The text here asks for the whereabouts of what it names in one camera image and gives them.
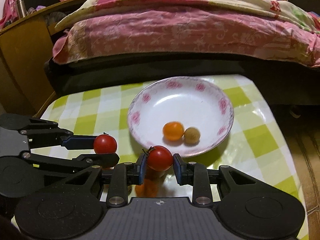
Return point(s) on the pink floral bed sheet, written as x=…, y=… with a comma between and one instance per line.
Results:
x=186, y=29

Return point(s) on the orange tangerine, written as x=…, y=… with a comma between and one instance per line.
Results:
x=150, y=185

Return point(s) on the white floral plate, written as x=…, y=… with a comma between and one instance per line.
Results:
x=191, y=101

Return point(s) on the steel thermos bottle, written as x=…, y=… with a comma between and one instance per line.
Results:
x=20, y=8

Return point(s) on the green checkered tablecloth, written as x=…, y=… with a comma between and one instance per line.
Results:
x=255, y=144

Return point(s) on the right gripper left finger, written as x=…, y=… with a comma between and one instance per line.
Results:
x=124, y=175

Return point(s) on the wooden cabinet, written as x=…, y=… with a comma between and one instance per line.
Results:
x=25, y=47

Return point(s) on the tan longan in plate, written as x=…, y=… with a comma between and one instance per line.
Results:
x=191, y=135

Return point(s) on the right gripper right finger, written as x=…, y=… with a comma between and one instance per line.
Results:
x=195, y=175

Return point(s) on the dark bed frame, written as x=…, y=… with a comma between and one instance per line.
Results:
x=280, y=82

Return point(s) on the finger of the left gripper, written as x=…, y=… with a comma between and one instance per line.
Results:
x=49, y=164
x=39, y=138

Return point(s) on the yellow-orange kumquat in plate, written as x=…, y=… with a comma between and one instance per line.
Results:
x=173, y=131

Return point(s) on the red cherry tomato with stem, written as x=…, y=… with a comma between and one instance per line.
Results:
x=158, y=158

